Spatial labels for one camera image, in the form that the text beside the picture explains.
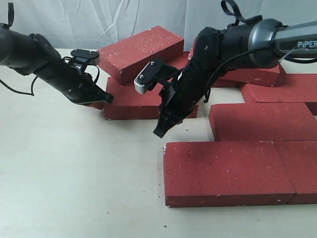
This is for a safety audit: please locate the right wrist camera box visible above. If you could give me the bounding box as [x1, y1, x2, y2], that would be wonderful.
[134, 59, 179, 95]

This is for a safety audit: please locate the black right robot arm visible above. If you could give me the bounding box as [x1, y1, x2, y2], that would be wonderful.
[154, 19, 317, 137]

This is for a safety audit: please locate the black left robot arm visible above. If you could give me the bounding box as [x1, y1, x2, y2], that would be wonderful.
[0, 23, 114, 106]

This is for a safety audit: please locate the red brick rear middle base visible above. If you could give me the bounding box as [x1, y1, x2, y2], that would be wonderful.
[212, 61, 287, 88]

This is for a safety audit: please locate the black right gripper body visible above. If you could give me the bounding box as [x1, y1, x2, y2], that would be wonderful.
[158, 59, 223, 124]

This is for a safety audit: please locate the red brick base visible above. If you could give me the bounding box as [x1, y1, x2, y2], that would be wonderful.
[240, 73, 317, 116]
[163, 141, 296, 208]
[274, 141, 317, 205]
[212, 61, 287, 88]
[166, 51, 189, 69]

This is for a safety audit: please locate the red brick front right base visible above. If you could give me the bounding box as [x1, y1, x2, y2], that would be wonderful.
[274, 141, 317, 205]

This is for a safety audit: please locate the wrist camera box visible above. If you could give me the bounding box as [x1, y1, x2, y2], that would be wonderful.
[134, 59, 179, 95]
[70, 49, 100, 66]

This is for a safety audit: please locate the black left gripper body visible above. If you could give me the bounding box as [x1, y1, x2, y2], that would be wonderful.
[34, 58, 105, 105]

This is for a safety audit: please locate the red brick rear left base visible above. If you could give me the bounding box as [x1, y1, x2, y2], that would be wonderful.
[166, 51, 189, 69]

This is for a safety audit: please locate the light blue backdrop cloth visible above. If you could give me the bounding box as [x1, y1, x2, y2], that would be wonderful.
[0, 0, 317, 54]

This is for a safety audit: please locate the red brick front left base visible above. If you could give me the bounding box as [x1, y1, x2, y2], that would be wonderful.
[163, 141, 296, 208]

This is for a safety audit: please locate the red brick middle row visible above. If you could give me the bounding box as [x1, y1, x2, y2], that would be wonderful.
[209, 103, 317, 141]

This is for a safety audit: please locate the red brick front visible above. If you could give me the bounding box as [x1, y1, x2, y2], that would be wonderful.
[85, 77, 199, 121]

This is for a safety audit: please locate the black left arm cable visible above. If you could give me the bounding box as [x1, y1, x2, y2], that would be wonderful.
[0, 2, 38, 97]

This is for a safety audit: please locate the red brick right rear base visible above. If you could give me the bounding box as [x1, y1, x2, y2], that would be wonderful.
[240, 73, 317, 116]

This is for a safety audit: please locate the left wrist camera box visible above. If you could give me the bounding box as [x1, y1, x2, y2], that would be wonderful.
[70, 49, 100, 66]

